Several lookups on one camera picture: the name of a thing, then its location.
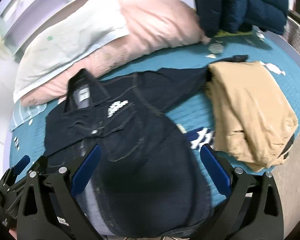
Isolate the navy puffer jacket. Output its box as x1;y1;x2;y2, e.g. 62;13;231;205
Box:
194;0;289;37

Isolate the dark denim jacket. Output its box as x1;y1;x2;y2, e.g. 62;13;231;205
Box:
43;54;249;238

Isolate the light blue pillow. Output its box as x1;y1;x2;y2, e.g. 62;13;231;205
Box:
13;0;129;102

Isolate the teal quilted bedspread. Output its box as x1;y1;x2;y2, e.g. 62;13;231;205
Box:
8;28;300;205

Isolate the white bed headboard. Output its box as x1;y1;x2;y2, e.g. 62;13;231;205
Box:
0;0;76;55

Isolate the beige folded garment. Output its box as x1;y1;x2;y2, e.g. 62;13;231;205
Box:
206;61;298;172

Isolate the pink embroidered pillow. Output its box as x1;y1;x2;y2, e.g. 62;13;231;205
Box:
20;0;210;107

